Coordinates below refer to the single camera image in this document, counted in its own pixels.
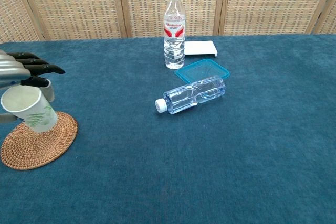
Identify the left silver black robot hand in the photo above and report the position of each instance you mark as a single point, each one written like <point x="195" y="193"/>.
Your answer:
<point x="15" y="69"/>

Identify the white paper cup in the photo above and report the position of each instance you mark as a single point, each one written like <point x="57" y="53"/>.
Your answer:
<point x="26" y="103"/>

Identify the round brown woven coaster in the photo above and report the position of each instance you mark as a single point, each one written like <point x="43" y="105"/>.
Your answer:
<point x="39" y="150"/>

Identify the woven bamboo screen panel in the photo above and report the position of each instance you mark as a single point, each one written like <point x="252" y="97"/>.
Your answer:
<point x="13" y="11"/>
<point x="147" y="3"/>
<point x="329" y="16"/>
<point x="73" y="3"/>
<point x="270" y="3"/>

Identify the red label water bottle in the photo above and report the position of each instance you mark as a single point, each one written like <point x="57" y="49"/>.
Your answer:
<point x="174" y="30"/>

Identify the unlabelled clear water bottle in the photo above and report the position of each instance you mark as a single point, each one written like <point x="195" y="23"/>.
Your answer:
<point x="189" y="98"/>

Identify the blue clear plastic container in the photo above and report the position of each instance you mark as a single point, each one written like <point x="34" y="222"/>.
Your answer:
<point x="199" y="70"/>

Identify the blue table cloth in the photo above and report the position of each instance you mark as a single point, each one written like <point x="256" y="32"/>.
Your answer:
<point x="183" y="169"/>

